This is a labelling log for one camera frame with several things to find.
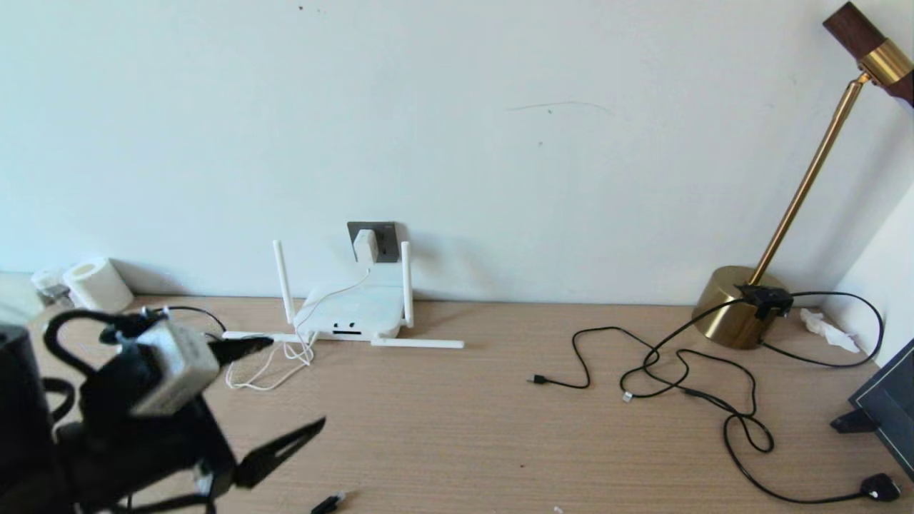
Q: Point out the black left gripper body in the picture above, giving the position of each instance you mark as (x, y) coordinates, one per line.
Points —
(143, 457)

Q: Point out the brass desk lamp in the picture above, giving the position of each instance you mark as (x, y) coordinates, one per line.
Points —
(728, 314)

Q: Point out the grey wall power socket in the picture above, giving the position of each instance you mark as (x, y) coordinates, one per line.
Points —
(387, 239)

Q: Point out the white toilet paper roll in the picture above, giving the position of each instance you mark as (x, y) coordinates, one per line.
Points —
(96, 287)

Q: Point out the small clear plastic container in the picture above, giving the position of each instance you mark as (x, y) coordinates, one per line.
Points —
(48, 284)

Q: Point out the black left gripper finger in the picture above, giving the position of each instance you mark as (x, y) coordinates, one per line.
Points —
(239, 350)
(278, 453)

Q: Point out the white wifi router with antennas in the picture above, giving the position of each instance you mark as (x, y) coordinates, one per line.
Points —
(350, 310)

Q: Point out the black power plug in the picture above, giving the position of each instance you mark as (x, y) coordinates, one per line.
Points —
(880, 487)

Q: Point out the crumpled white tissue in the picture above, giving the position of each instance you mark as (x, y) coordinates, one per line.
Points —
(827, 330)

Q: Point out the white power adapter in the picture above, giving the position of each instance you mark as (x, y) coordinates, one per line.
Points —
(366, 246)

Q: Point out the black oval desk grommet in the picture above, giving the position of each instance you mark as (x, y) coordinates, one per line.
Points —
(118, 332)

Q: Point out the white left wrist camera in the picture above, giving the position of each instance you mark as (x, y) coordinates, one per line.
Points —
(178, 364)

